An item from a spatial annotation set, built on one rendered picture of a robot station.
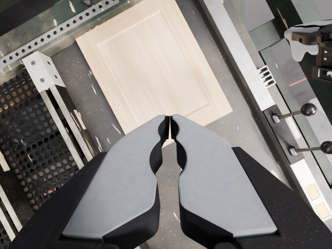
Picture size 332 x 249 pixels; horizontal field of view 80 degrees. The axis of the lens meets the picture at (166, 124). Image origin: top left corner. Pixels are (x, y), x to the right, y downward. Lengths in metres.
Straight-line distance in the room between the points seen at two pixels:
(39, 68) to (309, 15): 0.90
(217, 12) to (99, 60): 0.43
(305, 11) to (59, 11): 0.81
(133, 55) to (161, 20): 0.16
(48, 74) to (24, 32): 0.18
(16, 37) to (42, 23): 0.10
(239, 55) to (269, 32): 0.18
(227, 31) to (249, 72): 0.15
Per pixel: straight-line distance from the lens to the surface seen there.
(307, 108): 0.67
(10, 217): 0.95
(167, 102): 0.71
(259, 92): 0.74
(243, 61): 0.74
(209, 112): 0.71
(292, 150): 0.77
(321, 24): 0.47
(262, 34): 0.88
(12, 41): 0.92
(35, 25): 0.89
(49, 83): 0.78
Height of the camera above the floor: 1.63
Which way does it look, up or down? 33 degrees down
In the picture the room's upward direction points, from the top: 154 degrees clockwise
